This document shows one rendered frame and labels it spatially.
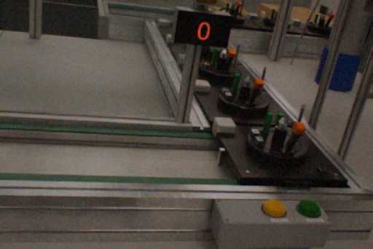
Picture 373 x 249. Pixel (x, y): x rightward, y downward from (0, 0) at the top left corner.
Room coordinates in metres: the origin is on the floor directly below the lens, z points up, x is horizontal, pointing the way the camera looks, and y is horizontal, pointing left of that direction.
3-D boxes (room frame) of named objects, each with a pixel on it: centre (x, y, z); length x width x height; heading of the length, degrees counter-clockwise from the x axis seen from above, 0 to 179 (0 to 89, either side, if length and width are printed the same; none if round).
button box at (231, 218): (0.71, -0.18, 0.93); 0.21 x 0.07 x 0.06; 105
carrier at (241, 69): (1.43, -0.08, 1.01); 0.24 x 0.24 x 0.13; 15
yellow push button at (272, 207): (0.71, -0.18, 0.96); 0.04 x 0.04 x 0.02
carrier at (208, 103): (1.19, -0.14, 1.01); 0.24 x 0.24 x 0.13; 15
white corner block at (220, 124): (1.01, -0.09, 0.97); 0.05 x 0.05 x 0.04; 15
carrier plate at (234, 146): (0.94, -0.21, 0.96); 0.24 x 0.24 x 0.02; 15
